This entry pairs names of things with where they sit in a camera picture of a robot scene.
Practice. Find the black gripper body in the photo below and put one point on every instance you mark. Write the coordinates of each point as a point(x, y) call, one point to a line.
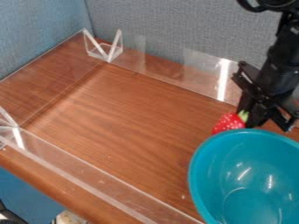
point(283, 104)

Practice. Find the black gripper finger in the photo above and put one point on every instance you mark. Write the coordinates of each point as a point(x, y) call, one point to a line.
point(259, 114)
point(245, 102)

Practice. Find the red toy strawberry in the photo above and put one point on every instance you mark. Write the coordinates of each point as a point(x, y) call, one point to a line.
point(231, 121)

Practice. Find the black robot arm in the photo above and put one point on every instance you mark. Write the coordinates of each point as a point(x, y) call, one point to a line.
point(269, 88)

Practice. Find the blue plastic bowl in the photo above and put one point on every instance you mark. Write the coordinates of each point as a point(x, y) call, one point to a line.
point(243, 178)

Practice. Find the clear acrylic back barrier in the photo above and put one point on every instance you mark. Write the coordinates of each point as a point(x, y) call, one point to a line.
point(207, 75)

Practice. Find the clear acrylic barrier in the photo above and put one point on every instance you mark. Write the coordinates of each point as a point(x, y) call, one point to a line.
point(207, 75)
point(59, 60)
point(88, 190)

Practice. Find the clear acrylic front barrier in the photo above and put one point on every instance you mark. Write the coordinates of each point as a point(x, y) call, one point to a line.
point(88, 190)

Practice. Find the clear acrylic left barrier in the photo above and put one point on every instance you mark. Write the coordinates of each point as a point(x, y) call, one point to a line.
point(59, 60)

